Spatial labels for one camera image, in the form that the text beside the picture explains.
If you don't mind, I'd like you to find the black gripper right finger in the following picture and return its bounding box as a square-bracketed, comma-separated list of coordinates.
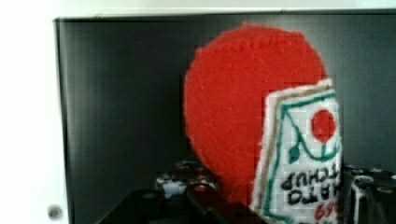
[341, 165, 396, 224]

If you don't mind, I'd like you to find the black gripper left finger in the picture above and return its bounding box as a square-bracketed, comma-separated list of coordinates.
[96, 160, 269, 224]

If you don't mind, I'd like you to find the red plush ketchup bottle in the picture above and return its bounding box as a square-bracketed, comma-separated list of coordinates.
[184, 24, 342, 224]

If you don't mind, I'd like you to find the black toaster oven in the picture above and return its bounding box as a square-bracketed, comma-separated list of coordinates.
[55, 9, 395, 224]

